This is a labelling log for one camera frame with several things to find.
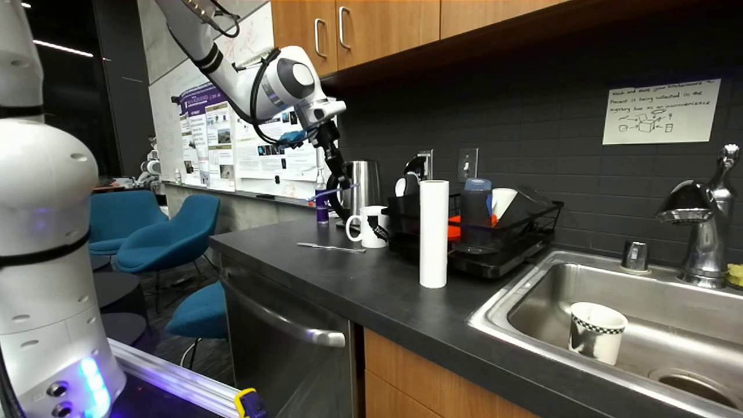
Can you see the white poster board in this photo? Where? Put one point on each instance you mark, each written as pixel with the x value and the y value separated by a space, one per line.
pixel 203 143

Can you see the stainless steel sink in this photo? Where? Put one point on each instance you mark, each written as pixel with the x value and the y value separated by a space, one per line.
pixel 639 329

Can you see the white mug with black pattern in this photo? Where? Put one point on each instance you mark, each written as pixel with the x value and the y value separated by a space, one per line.
pixel 370 229

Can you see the white bowl in rack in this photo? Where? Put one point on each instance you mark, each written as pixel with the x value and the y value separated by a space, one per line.
pixel 501 200

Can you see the yellow sponge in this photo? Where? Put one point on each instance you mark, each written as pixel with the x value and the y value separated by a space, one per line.
pixel 735 274

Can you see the black dish rack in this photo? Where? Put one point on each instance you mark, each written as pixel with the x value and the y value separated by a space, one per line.
pixel 515 237

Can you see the chrome faucet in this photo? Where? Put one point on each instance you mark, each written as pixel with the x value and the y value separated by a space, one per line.
pixel 706 207

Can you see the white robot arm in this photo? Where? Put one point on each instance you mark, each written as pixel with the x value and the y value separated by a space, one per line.
pixel 57 359

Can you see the white paper towel roll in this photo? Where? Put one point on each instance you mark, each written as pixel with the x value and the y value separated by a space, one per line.
pixel 432 233

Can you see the blue tumbler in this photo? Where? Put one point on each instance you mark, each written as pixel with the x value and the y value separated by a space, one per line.
pixel 477 204

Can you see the black electric kettle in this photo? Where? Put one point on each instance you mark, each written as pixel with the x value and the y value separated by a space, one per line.
pixel 358 182

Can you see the white cup in sink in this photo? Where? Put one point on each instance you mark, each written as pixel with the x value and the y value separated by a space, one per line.
pixel 594 331

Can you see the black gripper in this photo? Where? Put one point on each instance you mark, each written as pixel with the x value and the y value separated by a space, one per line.
pixel 329 152

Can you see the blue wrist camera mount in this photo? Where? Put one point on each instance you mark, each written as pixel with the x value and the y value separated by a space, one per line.
pixel 290 140

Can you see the white paper note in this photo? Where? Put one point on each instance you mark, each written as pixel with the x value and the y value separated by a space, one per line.
pixel 660 115

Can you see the wooden lower cabinet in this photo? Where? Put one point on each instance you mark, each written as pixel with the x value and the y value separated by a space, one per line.
pixel 401 384

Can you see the wooden upper cabinets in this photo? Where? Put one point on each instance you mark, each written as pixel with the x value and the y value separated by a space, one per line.
pixel 361 43

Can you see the stainless dishwasher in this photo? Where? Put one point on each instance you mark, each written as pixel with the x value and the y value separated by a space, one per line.
pixel 295 353

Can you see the blue chair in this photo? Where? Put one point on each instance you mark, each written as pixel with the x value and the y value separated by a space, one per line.
pixel 172 243
pixel 199 313

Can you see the small purple container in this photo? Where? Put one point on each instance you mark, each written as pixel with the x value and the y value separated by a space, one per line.
pixel 320 215

